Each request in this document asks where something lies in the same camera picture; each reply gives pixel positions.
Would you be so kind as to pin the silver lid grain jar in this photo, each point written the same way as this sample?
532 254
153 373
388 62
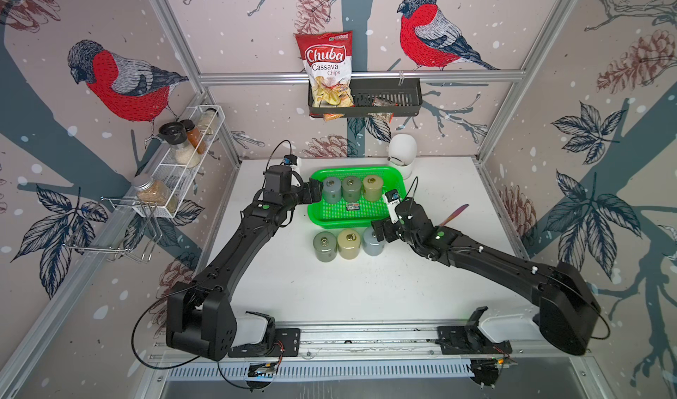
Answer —
154 192

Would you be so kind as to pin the beige tea canister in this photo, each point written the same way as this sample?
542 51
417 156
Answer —
373 186

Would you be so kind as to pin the pale spice jar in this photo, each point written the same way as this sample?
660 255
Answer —
208 122

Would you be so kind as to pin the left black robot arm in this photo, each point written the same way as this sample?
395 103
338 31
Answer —
200 319

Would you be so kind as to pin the wooden spatula purple tip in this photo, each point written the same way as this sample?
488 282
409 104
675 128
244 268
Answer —
456 213

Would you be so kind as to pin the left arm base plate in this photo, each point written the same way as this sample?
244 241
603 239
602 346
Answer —
282 342

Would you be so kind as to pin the orange spice bottle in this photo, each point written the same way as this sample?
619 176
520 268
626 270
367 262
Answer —
194 136

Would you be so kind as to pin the white wire spice rack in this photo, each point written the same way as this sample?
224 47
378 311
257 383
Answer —
178 178

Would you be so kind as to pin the small wire wall holder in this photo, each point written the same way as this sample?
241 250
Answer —
116 228

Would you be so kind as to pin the snack packet in basket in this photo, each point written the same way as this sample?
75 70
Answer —
382 115

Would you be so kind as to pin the dark green tea canister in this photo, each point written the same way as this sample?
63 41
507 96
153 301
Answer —
325 246

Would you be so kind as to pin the olive yellow tea canister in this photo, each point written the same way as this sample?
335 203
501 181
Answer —
349 244

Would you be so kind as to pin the green plastic basket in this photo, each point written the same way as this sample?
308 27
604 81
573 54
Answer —
342 215

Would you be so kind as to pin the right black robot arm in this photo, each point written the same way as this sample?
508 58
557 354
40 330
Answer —
568 312

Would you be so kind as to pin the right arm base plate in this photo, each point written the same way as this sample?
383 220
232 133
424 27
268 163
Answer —
460 340

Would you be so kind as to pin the black wall basket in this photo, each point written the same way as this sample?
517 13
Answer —
406 93

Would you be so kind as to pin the grey green tea canister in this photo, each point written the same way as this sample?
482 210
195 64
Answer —
351 189

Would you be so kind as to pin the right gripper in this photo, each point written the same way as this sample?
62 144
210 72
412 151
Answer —
385 227

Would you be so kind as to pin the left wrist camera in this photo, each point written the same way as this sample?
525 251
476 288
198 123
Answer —
293 162

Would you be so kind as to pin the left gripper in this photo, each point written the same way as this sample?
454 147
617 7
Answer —
316 192

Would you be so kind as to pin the white cylindrical device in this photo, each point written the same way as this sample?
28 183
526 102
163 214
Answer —
402 152

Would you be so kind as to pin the Chuba cassava chips bag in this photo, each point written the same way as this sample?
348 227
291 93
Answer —
327 60

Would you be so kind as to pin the black lid spice jar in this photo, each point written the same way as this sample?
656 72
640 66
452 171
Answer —
176 136

